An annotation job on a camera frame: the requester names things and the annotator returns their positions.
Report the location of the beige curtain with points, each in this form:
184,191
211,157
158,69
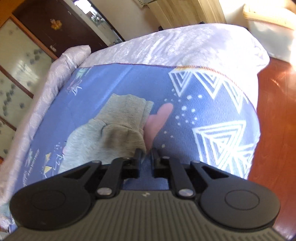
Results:
180,13

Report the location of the dark wooden door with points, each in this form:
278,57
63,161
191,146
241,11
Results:
36,16

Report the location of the blue patterned bed sheet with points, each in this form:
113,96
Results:
198,115

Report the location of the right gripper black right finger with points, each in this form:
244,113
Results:
183,179

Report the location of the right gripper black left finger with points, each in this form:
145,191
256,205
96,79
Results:
107,180

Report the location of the white cushioned furniture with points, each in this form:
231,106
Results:
274,27

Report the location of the white lilac quilt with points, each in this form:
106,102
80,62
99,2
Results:
226,49

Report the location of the gold door ornament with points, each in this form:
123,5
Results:
56,24

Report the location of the grey sweatpants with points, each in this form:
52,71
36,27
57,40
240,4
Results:
117,131

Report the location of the frosted glass wardrobe doors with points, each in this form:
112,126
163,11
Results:
23,66

